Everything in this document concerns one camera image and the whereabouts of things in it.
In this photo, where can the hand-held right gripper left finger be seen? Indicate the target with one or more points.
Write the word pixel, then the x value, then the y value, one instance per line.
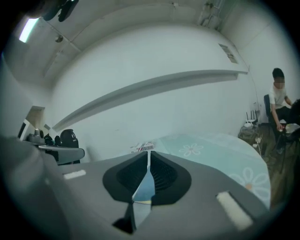
pixel 93 187

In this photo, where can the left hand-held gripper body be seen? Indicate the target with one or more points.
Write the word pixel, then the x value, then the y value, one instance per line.
pixel 37 137

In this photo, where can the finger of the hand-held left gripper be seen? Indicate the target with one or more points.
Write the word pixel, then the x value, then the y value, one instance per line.
pixel 68 152

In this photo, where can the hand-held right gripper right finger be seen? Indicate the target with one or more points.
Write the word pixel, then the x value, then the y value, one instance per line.
pixel 199 187

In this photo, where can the printed notebook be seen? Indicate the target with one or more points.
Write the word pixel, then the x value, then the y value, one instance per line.
pixel 144 146

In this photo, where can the black backpack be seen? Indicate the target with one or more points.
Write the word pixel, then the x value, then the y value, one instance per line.
pixel 68 138

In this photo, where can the light blue floral tablecloth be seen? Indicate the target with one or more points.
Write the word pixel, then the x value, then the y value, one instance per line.
pixel 211 150

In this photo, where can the white power plug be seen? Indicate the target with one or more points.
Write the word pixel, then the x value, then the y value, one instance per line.
pixel 257 140

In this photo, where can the white router with black antennas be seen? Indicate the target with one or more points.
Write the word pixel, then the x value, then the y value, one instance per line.
pixel 250 123

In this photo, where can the round ceiling detector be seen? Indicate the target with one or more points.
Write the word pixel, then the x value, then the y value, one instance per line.
pixel 59 38

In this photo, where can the ceiling light panel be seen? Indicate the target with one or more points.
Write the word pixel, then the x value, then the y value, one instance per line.
pixel 28 30

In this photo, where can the black curved device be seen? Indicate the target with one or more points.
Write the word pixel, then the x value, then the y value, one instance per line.
pixel 61 10

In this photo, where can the white ceiling pipes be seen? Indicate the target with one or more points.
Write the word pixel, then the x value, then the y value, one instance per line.
pixel 209 14

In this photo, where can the long white wall ledge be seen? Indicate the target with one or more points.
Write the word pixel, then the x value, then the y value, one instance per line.
pixel 145 87

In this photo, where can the wall poster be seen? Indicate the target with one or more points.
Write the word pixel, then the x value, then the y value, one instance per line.
pixel 228 53

